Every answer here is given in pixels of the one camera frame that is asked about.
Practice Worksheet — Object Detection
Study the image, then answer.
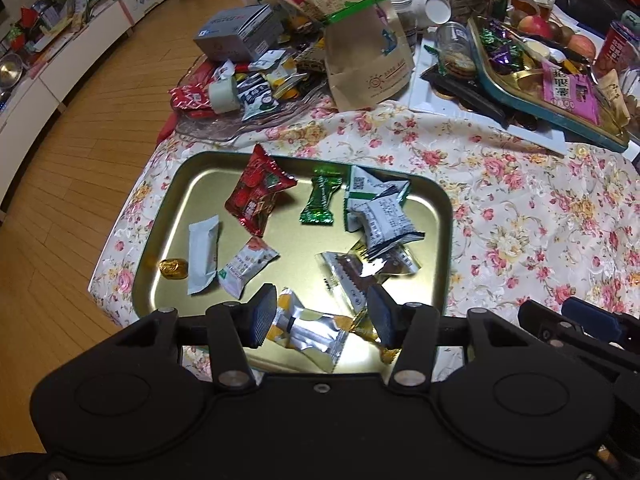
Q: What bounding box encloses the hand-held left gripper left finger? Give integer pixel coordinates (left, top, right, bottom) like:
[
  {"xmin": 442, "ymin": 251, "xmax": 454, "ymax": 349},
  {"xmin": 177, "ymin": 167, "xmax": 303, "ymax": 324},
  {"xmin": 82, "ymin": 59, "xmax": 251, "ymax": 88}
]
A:
[{"xmin": 115, "ymin": 282, "xmax": 278, "ymax": 394}]

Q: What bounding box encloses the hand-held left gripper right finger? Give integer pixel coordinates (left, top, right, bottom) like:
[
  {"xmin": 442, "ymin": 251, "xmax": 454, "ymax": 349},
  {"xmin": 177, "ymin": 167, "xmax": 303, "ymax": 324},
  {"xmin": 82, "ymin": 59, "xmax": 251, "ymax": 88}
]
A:
[{"xmin": 366, "ymin": 284, "xmax": 528, "ymax": 396}]

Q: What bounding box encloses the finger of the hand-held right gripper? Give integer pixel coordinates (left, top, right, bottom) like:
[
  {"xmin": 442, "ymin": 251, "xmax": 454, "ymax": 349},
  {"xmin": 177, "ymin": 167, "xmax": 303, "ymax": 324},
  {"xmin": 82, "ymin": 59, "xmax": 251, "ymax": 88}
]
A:
[
  {"xmin": 561, "ymin": 296, "xmax": 640, "ymax": 348},
  {"xmin": 517, "ymin": 299, "xmax": 568, "ymax": 343}
]

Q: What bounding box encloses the silver yellow snack packet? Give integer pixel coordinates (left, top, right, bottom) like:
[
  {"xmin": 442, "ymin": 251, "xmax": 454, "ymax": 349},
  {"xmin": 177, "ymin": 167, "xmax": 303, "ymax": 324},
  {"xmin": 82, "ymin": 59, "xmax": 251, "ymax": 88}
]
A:
[{"xmin": 267, "ymin": 287, "xmax": 351, "ymax": 373}]

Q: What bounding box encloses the white packet with red print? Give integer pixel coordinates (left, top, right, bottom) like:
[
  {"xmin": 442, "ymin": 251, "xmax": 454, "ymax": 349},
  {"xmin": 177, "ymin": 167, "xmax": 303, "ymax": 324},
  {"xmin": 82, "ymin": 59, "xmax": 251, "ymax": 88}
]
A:
[{"xmin": 219, "ymin": 236, "xmax": 280, "ymax": 298}]

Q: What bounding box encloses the clear brown snack packet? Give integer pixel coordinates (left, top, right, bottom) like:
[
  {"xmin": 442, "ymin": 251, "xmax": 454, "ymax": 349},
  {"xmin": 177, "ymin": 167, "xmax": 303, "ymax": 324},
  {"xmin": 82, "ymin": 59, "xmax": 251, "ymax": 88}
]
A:
[{"xmin": 315, "ymin": 247, "xmax": 418, "ymax": 316}]

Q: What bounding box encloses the gold metal tray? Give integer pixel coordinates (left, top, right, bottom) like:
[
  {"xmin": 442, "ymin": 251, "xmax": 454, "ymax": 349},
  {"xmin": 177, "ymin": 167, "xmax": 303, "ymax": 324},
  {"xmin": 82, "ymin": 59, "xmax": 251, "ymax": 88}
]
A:
[{"xmin": 131, "ymin": 151, "xmax": 455, "ymax": 376}]

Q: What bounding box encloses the long white snack packet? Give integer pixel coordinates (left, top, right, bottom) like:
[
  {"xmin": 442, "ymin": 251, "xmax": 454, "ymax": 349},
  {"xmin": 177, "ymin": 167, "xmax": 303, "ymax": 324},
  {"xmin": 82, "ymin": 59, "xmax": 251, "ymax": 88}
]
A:
[{"xmin": 187, "ymin": 215, "xmax": 221, "ymax": 296}]

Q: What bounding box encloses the white black snack packet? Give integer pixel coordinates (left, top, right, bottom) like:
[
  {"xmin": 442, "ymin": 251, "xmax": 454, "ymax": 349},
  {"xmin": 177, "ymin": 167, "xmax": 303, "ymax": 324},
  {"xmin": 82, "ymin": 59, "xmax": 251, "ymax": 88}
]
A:
[{"xmin": 357, "ymin": 192, "xmax": 426, "ymax": 261}]

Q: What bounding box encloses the round gold candy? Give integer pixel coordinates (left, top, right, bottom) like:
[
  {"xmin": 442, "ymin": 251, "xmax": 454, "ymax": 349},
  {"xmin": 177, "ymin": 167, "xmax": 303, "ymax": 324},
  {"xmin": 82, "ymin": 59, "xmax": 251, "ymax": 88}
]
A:
[{"xmin": 159, "ymin": 257, "xmax": 188, "ymax": 281}]

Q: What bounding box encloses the red snack packet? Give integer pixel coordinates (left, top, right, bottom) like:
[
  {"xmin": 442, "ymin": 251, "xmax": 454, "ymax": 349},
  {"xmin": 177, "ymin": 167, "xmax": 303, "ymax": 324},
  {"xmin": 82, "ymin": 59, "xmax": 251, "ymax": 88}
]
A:
[{"xmin": 224, "ymin": 143, "xmax": 297, "ymax": 238}]

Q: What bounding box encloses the dark green candy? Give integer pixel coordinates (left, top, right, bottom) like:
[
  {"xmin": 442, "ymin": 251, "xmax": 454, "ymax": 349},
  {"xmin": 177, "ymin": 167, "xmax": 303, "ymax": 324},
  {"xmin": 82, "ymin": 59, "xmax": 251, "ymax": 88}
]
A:
[{"xmin": 299, "ymin": 164, "xmax": 348, "ymax": 226}]

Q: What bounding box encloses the white green snack packet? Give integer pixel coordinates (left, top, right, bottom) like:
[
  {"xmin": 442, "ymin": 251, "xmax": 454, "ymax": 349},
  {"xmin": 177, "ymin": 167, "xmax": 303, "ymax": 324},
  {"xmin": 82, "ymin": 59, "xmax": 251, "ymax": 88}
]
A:
[{"xmin": 342, "ymin": 165, "xmax": 411, "ymax": 233}]

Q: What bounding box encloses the floral tablecloth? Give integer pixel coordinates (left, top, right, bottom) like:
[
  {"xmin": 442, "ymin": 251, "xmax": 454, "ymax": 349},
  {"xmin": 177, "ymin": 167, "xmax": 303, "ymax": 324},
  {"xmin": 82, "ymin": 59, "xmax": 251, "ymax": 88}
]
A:
[{"xmin": 87, "ymin": 97, "xmax": 640, "ymax": 381}]

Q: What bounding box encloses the glass plate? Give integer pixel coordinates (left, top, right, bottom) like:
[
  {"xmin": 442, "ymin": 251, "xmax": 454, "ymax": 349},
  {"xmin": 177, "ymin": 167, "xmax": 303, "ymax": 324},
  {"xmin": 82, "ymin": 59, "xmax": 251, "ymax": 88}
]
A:
[{"xmin": 170, "ymin": 55, "xmax": 341, "ymax": 143}]

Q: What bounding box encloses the white flat board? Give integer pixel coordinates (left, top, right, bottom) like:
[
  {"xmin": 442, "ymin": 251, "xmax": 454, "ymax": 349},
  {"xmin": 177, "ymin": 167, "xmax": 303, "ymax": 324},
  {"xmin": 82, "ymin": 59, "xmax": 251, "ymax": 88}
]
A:
[{"xmin": 409, "ymin": 35, "xmax": 568, "ymax": 156}]

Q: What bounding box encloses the tape roll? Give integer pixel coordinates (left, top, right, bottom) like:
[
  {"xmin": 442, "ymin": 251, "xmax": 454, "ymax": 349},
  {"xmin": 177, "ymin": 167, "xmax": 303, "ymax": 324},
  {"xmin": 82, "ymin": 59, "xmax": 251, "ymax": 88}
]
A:
[{"xmin": 207, "ymin": 76, "xmax": 243, "ymax": 113}]

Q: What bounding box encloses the pile of small snack packets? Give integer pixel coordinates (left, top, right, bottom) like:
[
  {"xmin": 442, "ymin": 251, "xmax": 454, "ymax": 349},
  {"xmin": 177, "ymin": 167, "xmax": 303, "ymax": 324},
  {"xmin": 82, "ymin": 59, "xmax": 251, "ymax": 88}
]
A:
[{"xmin": 212, "ymin": 47, "xmax": 331, "ymax": 121}]

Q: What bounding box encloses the beige snack packet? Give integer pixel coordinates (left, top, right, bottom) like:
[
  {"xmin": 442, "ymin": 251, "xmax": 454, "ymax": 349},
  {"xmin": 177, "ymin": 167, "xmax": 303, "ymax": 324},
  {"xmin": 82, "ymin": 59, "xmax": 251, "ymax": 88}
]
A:
[{"xmin": 595, "ymin": 69, "xmax": 632, "ymax": 126}]

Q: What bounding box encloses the pink snack packet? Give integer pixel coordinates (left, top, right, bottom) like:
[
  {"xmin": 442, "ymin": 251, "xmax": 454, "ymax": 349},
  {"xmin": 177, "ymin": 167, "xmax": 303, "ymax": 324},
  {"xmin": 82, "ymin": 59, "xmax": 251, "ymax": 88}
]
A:
[{"xmin": 541, "ymin": 60, "xmax": 601, "ymax": 125}]

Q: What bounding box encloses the teal tray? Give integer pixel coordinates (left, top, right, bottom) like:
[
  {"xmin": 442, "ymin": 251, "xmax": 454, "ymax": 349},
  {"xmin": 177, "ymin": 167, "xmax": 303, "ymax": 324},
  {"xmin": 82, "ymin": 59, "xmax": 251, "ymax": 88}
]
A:
[{"xmin": 467, "ymin": 15, "xmax": 630, "ymax": 153}]

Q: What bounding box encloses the red patterned packet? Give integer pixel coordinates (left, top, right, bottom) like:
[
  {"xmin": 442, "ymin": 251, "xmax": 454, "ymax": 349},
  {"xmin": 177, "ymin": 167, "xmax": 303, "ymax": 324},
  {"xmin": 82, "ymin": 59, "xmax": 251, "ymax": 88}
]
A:
[{"xmin": 169, "ymin": 80, "xmax": 211, "ymax": 110}]

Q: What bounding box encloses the clear plastic container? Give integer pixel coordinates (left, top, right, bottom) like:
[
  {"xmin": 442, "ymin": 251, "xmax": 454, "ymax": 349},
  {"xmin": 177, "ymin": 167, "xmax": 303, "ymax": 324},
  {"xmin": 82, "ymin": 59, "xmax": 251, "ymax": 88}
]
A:
[{"xmin": 620, "ymin": 67, "xmax": 640, "ymax": 136}]

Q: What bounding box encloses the black tray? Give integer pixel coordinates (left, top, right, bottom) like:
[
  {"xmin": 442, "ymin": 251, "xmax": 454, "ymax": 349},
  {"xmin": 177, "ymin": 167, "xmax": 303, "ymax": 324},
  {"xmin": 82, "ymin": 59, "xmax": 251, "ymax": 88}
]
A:
[{"xmin": 420, "ymin": 65, "xmax": 508, "ymax": 123}]

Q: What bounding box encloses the kraft bag with sun logo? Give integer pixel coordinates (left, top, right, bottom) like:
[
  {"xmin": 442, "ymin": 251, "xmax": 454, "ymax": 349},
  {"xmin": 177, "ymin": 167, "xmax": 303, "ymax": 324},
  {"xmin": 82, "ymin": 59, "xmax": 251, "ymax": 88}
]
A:
[{"xmin": 322, "ymin": 0, "xmax": 416, "ymax": 111}]

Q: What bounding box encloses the red can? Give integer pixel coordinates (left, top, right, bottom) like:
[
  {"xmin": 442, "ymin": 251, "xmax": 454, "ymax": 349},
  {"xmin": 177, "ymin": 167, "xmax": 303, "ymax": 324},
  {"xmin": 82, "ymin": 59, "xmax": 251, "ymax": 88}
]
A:
[{"xmin": 595, "ymin": 22, "xmax": 640, "ymax": 78}]

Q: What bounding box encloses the heap of foil wrapped candies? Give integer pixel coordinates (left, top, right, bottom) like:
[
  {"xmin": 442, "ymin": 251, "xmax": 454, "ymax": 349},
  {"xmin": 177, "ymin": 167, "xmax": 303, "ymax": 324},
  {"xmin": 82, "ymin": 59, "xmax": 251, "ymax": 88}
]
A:
[{"xmin": 479, "ymin": 20, "xmax": 526, "ymax": 73}]

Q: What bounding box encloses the red apple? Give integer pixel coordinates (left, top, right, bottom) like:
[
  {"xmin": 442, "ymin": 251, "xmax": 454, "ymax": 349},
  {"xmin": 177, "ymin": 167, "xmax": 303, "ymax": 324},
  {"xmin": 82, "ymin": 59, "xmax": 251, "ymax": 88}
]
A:
[
  {"xmin": 567, "ymin": 34, "xmax": 598, "ymax": 61},
  {"xmin": 517, "ymin": 15, "xmax": 556, "ymax": 40}
]

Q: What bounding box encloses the grey cardboard box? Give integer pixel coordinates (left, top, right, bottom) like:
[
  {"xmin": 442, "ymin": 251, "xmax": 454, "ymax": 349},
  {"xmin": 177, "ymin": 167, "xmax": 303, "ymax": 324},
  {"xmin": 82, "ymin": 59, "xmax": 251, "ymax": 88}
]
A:
[{"xmin": 194, "ymin": 4, "xmax": 285, "ymax": 63}]

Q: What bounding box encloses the glass jar with cookies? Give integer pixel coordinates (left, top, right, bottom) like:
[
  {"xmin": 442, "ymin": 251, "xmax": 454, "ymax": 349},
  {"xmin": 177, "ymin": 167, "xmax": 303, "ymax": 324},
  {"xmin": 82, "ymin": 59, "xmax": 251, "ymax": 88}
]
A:
[{"xmin": 435, "ymin": 21, "xmax": 478, "ymax": 80}]

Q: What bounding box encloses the white paper cup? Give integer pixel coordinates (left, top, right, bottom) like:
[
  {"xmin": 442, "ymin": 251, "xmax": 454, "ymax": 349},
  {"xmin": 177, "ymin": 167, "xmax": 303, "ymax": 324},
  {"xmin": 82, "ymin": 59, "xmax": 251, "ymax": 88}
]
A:
[{"xmin": 415, "ymin": 0, "xmax": 452, "ymax": 28}]

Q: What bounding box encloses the white low cabinet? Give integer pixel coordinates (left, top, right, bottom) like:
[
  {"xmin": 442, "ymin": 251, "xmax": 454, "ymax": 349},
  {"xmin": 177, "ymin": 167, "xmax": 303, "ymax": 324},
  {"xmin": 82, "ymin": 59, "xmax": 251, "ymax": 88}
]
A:
[{"xmin": 0, "ymin": 0, "xmax": 133, "ymax": 211}]

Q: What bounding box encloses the metal bowl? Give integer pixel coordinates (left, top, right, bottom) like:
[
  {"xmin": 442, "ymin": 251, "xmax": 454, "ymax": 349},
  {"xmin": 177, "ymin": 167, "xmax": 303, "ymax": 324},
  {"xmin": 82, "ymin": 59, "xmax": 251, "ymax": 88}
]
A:
[{"xmin": 0, "ymin": 52, "xmax": 26, "ymax": 92}]

